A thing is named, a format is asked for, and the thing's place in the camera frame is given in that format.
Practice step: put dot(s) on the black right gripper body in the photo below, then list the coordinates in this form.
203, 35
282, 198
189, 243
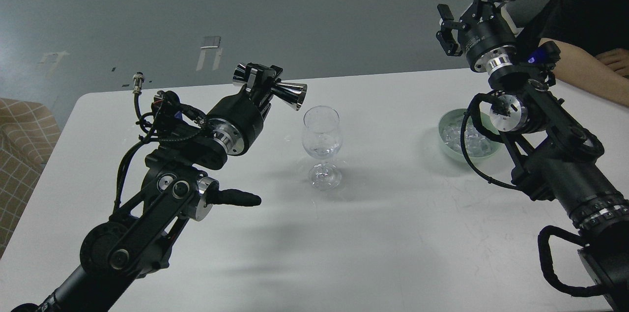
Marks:
488, 43

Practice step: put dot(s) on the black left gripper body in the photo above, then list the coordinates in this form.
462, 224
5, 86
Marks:
244, 114

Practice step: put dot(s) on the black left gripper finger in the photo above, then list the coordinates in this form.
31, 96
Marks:
260, 80

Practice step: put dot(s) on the steel double jigger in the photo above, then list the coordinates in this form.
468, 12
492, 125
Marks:
293, 94

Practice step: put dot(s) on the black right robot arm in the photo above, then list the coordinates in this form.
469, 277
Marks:
554, 157

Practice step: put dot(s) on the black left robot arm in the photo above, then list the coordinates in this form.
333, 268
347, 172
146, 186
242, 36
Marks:
161, 184

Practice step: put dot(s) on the person forearm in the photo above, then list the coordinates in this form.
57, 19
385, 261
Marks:
578, 68

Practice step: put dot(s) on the clear wine glass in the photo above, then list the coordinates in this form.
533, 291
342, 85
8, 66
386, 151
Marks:
322, 139

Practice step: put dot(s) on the clear ice cubes pile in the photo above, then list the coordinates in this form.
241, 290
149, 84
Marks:
476, 144

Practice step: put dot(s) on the person hand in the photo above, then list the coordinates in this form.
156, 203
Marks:
617, 60

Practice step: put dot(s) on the grey office chair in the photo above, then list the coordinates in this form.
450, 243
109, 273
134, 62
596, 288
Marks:
523, 11

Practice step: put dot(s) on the person black shirt torso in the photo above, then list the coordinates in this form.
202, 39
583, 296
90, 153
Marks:
596, 26

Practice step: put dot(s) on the pale green bowl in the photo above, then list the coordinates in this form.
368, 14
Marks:
456, 116

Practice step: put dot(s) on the tan checkered sofa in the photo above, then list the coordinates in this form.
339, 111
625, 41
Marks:
28, 134

